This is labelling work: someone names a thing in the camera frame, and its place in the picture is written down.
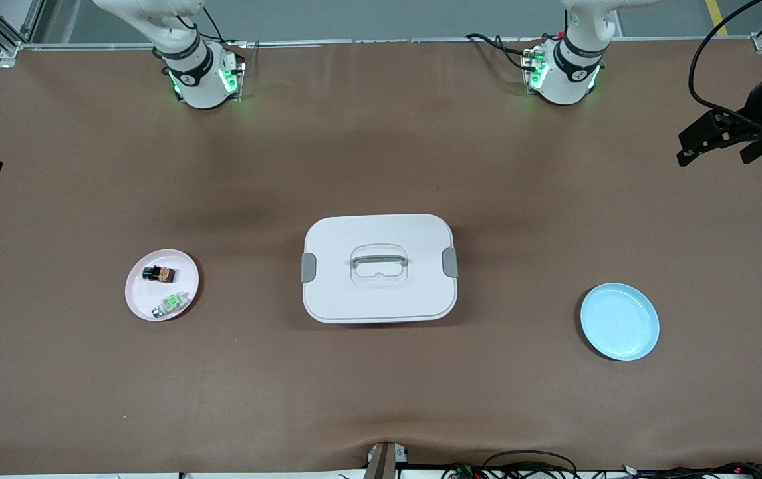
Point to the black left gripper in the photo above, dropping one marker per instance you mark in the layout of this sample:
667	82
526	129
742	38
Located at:
756	112

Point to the orange black push-button switch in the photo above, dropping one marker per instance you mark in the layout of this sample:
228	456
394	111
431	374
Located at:
158	273

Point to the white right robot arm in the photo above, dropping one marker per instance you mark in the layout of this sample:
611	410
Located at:
201	86

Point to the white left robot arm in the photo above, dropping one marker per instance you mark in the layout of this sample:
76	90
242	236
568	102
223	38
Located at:
570	80

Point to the white lidded storage box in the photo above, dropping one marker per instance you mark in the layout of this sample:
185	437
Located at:
381	299

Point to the pink round plate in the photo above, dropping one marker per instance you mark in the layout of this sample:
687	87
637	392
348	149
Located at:
145	293

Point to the light blue round plate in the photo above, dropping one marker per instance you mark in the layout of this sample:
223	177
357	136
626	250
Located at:
620	322

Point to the brown table mat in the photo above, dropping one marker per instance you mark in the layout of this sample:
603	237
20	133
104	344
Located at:
381	133

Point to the green push-button switch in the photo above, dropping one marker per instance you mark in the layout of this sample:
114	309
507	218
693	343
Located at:
171	303

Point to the aluminium profile post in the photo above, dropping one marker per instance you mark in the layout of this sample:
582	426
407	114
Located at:
381	466

